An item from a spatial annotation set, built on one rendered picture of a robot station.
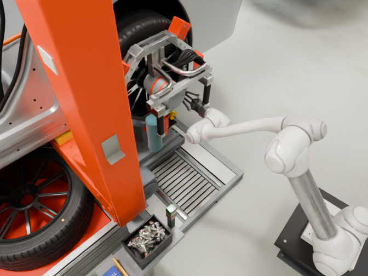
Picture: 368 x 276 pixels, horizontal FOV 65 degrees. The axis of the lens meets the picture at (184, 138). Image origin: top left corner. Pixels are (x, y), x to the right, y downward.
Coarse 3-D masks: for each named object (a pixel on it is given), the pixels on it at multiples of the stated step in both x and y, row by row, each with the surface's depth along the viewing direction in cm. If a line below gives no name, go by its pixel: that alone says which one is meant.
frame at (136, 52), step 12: (156, 36) 141; (168, 36) 141; (132, 48) 135; (144, 48) 135; (156, 48) 140; (180, 48) 153; (192, 48) 160; (132, 60) 134; (132, 72) 138; (168, 108) 180; (132, 120) 160; (144, 120) 170
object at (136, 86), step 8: (168, 48) 173; (176, 48) 164; (144, 56) 152; (168, 56) 166; (176, 56) 172; (144, 64) 156; (136, 72) 157; (168, 72) 176; (136, 80) 159; (128, 88) 160; (136, 88) 191; (144, 88) 168; (128, 96) 186; (136, 96) 167; (144, 96) 175; (136, 104) 182; (144, 104) 183; (136, 112) 174; (144, 112) 178
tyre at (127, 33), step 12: (120, 12) 143; (132, 12) 145; (144, 12) 145; (156, 12) 154; (120, 24) 138; (132, 24) 137; (144, 24) 137; (156, 24) 142; (168, 24) 148; (120, 36) 134; (132, 36) 135; (144, 36) 141; (120, 48) 135
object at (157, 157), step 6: (180, 138) 226; (168, 144) 222; (174, 144) 219; (180, 144) 226; (162, 150) 218; (168, 150) 217; (174, 150) 225; (156, 156) 215; (162, 156) 216; (144, 162) 211; (150, 162) 208; (156, 162) 215; (150, 168) 214
